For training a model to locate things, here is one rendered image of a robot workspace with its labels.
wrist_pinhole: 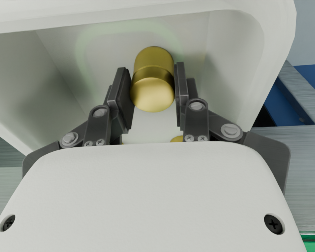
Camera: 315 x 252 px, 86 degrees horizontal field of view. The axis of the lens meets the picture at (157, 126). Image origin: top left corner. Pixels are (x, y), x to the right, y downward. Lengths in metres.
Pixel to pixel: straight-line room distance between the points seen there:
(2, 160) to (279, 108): 0.86
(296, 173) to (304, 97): 0.15
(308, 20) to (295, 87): 0.12
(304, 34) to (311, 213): 0.31
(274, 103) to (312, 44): 0.15
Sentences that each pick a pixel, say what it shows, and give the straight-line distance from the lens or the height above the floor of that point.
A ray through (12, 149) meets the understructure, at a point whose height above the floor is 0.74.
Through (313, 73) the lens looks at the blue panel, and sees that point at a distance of 0.46.
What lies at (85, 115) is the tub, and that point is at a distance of 0.22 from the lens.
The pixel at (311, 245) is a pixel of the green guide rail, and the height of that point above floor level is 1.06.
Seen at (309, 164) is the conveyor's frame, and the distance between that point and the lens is 0.26.
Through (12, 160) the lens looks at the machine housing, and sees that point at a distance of 0.83.
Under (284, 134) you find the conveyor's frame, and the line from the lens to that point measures 0.28.
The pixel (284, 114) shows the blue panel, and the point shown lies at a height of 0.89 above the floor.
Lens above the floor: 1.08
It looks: 41 degrees down
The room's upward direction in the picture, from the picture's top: 178 degrees counter-clockwise
